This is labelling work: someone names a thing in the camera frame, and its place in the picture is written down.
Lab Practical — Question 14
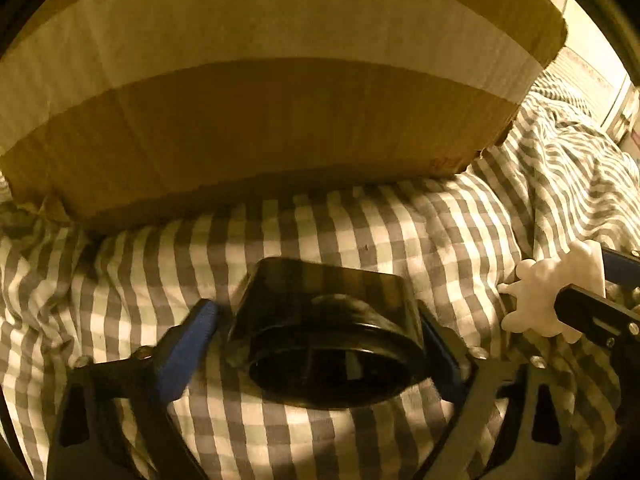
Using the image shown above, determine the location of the white animal figurine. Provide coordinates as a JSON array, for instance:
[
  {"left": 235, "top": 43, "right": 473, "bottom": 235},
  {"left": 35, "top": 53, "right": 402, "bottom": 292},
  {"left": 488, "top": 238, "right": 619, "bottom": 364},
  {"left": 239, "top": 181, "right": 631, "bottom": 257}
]
[{"left": 498, "top": 240, "right": 605, "bottom": 344}]

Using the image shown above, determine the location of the black tape roll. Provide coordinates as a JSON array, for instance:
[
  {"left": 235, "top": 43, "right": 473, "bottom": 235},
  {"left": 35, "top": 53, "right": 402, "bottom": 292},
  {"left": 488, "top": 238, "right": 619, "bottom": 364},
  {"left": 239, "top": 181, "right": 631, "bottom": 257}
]
[{"left": 224, "top": 257, "right": 426, "bottom": 410}]

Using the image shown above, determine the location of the grey checkered duvet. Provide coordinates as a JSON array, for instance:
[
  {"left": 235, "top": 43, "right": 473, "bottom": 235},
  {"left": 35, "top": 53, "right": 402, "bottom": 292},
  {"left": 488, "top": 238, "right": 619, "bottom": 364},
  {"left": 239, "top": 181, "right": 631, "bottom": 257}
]
[{"left": 1, "top": 73, "right": 639, "bottom": 479}]

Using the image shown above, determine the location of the brown cardboard box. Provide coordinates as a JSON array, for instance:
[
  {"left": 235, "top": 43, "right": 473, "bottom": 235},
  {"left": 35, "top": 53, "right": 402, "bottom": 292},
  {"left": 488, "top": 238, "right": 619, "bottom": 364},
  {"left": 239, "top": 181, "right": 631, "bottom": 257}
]
[{"left": 1, "top": 0, "right": 567, "bottom": 233}]

